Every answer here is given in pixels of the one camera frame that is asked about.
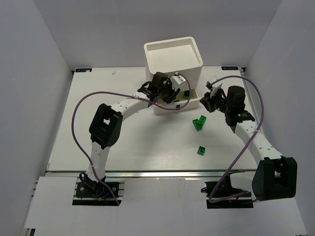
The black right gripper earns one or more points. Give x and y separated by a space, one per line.
211 101

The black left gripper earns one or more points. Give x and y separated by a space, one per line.
170 91

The white bottom drawer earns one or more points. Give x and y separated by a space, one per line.
173 106

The green long lego brick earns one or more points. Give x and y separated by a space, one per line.
202 120

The white three-drawer storage box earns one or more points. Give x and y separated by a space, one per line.
172 56

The green square lego brick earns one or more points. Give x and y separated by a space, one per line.
201 150

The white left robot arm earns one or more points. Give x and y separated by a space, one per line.
106 125

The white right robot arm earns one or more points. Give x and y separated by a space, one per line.
276 175

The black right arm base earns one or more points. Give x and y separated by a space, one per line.
225 190

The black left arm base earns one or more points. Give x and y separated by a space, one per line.
93 193

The blue right corner label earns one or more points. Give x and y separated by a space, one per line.
229 68

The blue corner label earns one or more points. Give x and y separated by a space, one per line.
83 70
229 68

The blue left corner label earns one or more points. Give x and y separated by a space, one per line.
83 70

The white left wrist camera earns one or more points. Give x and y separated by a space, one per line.
179 82

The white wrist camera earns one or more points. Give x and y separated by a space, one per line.
179 82
213 85

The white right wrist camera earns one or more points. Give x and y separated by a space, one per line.
213 85

